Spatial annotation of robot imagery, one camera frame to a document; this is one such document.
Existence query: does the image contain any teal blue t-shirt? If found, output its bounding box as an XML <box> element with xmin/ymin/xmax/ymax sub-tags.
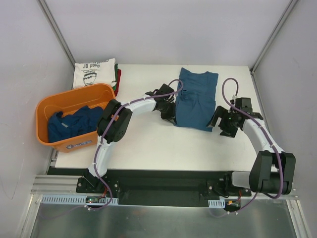
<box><xmin>175</xmin><ymin>68</ymin><xmax>218</xmax><ymax>132</ymax></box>

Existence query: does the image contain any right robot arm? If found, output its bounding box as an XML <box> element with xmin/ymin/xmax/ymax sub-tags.
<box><xmin>207</xmin><ymin>98</ymin><xmax>296</xmax><ymax>198</ymax></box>

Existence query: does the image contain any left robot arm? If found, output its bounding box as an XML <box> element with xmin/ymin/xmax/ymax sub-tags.
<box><xmin>87</xmin><ymin>84</ymin><xmax>179</xmax><ymax>193</ymax></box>

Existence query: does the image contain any red folded t-shirt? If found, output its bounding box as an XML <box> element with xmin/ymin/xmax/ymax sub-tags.
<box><xmin>114</xmin><ymin>69</ymin><xmax>122</xmax><ymax>96</ymax></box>

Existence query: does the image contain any green folded t-shirt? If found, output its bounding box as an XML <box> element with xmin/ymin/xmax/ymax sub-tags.
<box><xmin>112</xmin><ymin>63</ymin><xmax>118</xmax><ymax>94</ymax></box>

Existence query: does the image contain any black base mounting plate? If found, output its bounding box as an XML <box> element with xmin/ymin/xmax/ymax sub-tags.
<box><xmin>76</xmin><ymin>170</ymin><xmax>251</xmax><ymax>207</ymax></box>

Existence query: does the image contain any dark navy shirt in basket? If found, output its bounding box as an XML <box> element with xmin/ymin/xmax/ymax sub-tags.
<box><xmin>48</xmin><ymin>106</ymin><xmax>104</xmax><ymax>143</ymax></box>

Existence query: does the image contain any white folded printed t-shirt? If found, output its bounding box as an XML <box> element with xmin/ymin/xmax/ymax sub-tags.
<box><xmin>72</xmin><ymin>58</ymin><xmax>116</xmax><ymax>89</ymax></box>

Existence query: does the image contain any orange plastic basket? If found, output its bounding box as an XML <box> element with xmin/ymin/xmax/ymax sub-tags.
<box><xmin>35</xmin><ymin>84</ymin><xmax>115</xmax><ymax>153</ymax></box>

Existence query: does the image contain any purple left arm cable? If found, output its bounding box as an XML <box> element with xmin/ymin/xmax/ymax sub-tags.
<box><xmin>47</xmin><ymin>79</ymin><xmax>184</xmax><ymax>219</ymax></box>

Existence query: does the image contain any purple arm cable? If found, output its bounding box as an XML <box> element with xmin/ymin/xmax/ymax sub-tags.
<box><xmin>47</xmin><ymin>79</ymin><xmax>184</xmax><ymax>219</ymax></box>
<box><xmin>209</xmin><ymin>78</ymin><xmax>284</xmax><ymax>219</ymax></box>

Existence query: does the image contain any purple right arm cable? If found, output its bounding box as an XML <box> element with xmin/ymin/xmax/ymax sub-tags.
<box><xmin>209</xmin><ymin>78</ymin><xmax>284</xmax><ymax>219</ymax></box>

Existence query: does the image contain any white slotted cable duct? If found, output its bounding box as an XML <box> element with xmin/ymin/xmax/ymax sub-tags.
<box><xmin>208</xmin><ymin>198</ymin><xmax>225</xmax><ymax>209</ymax></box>

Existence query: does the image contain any right aluminium frame post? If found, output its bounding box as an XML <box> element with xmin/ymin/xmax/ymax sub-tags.
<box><xmin>250</xmin><ymin>0</ymin><xmax>300</xmax><ymax>75</ymax></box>

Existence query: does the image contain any aluminium frame post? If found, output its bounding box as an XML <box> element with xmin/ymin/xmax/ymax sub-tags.
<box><xmin>37</xmin><ymin>0</ymin><xmax>76</xmax><ymax>68</ymax></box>
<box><xmin>250</xmin><ymin>0</ymin><xmax>300</xmax><ymax>75</ymax></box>

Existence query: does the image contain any aluminium front rail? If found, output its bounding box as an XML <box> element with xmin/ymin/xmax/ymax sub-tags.
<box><xmin>31</xmin><ymin>175</ymin><xmax>300</xmax><ymax>199</ymax></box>

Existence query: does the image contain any grey slotted cable duct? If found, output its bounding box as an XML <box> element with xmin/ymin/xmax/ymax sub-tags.
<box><xmin>42</xmin><ymin>195</ymin><xmax>119</xmax><ymax>206</ymax></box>

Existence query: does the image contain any left aluminium frame post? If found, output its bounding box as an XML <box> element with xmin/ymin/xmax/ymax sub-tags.
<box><xmin>37</xmin><ymin>0</ymin><xmax>76</xmax><ymax>68</ymax></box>

